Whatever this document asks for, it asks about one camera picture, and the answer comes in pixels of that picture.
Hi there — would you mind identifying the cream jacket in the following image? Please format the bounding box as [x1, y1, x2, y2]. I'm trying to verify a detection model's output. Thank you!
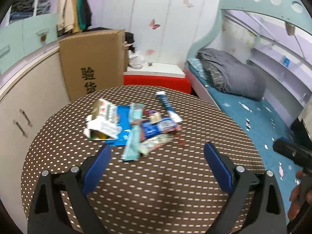
[57, 0, 75, 33]

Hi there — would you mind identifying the grey quilt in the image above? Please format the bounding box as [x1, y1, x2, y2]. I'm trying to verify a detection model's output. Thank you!
[196, 48, 267, 100]

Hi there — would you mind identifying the person's right hand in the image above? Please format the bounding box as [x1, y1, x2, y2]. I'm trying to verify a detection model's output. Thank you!
[288, 171, 305, 221]

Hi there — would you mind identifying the yellow garment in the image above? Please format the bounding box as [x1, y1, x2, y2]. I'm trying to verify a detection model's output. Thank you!
[71, 0, 81, 33]

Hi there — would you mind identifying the white wardrobe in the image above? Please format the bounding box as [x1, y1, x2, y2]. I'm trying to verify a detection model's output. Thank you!
[101, 0, 222, 66]

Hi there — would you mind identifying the white green carton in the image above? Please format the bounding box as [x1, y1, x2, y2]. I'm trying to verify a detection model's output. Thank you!
[83, 98, 120, 140]

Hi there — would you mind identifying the red wrapper scrap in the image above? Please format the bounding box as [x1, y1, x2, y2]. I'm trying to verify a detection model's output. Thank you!
[174, 125, 186, 147]

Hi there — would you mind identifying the black jacket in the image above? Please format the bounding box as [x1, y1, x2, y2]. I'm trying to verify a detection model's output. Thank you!
[82, 0, 92, 28]

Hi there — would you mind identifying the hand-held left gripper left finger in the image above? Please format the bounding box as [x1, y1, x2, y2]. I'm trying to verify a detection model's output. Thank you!
[27, 143, 113, 234]

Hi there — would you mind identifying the brown polka dot table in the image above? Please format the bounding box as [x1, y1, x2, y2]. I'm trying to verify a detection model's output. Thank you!
[21, 85, 266, 234]

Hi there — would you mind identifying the green white wrapper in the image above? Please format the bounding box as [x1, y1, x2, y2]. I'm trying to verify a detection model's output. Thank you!
[140, 135, 174, 156]

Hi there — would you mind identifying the teal bunk bed frame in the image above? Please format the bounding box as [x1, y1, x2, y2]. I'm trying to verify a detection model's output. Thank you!
[184, 0, 312, 137]

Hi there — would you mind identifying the blue patterned bed sheet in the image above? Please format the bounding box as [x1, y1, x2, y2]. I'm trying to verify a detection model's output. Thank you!
[187, 58, 312, 200]

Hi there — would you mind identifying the green garment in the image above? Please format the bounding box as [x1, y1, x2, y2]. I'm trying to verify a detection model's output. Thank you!
[77, 0, 87, 30]

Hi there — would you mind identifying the large cardboard box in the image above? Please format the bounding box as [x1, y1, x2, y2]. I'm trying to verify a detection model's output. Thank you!
[58, 29, 126, 102]

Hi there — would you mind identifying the white board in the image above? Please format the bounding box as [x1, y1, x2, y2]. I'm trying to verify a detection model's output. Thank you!
[124, 63, 187, 79]

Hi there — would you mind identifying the blue white ointment tube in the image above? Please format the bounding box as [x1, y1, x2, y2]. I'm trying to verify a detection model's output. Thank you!
[155, 91, 183, 123]

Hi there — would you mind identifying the beige lower cabinet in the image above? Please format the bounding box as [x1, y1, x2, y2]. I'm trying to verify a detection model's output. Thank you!
[0, 45, 71, 225]

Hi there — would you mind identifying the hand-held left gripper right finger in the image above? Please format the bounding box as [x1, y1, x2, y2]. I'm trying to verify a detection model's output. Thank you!
[204, 142, 288, 234]

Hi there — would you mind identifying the blue plaid pillow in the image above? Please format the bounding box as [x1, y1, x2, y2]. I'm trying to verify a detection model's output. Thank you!
[187, 58, 207, 80]

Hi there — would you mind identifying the teal drawer cabinet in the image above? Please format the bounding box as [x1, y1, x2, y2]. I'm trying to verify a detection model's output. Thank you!
[0, 12, 59, 75]

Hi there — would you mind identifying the dark folded clothes pile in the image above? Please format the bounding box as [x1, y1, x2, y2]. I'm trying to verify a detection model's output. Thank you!
[11, 1, 35, 21]

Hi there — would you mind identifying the blue white snack packet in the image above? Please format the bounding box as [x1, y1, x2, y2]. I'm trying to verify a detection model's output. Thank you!
[141, 118, 176, 136]

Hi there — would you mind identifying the beige tag with purple ring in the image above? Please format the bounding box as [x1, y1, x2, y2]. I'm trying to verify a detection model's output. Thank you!
[149, 112, 162, 124]

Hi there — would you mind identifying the red storage bench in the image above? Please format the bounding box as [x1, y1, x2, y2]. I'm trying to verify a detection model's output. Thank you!
[123, 72, 192, 94]

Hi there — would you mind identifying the white plastic bag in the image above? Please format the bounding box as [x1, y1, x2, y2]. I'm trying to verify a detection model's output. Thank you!
[128, 49, 145, 69]

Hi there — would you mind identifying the long teal wrapper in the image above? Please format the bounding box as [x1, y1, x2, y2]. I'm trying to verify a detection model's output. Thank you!
[121, 103, 145, 162]

